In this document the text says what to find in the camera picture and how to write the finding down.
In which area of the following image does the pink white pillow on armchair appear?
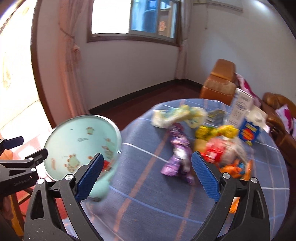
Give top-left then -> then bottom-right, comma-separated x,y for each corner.
235,73 -> 261,108

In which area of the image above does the pink curtain right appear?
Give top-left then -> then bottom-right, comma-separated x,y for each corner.
175,0 -> 193,80

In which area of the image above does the red orange snack bag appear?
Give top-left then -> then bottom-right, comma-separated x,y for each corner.
200,136 -> 254,214

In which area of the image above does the blue plaid tablecloth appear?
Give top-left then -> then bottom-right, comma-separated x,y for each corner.
82,110 -> 290,240

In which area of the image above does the pink white sofa pillow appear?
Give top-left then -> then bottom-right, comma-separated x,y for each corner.
275,104 -> 295,140

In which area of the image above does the blue Look milk carton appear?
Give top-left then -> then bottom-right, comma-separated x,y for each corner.
238,105 -> 268,146

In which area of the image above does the light green trash bin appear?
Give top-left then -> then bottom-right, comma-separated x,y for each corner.
44,114 -> 122,201

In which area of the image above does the orange leather armchair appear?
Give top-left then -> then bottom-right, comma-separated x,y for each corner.
199,59 -> 237,105

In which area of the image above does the window with brown frame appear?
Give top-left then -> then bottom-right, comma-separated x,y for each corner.
87,0 -> 180,46

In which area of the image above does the yellow crumpled wrapper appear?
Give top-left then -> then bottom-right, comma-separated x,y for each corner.
195,125 -> 239,141

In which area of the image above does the dark seaweed snack packet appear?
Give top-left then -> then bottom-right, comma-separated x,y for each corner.
206,109 -> 227,125

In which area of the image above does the pink curtain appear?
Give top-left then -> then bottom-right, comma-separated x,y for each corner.
58,1 -> 89,117
175,0 -> 193,80

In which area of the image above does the tall white milk carton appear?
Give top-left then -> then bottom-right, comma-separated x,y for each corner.
225,88 -> 254,128

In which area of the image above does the purple snack wrapper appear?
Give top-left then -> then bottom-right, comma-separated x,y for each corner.
161,123 -> 195,185

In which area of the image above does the pink curtain left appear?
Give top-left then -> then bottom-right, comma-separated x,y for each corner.
58,1 -> 89,117

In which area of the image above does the pale yellow plastic bag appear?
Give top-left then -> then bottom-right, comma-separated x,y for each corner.
151,104 -> 208,128

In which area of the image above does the yellow sponge cake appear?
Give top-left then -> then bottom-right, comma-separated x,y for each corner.
194,138 -> 207,153

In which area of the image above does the brown leather sofa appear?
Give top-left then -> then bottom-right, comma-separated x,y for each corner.
261,92 -> 296,167

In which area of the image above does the clear crumpled plastic bag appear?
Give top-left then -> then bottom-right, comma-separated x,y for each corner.
215,137 -> 248,165

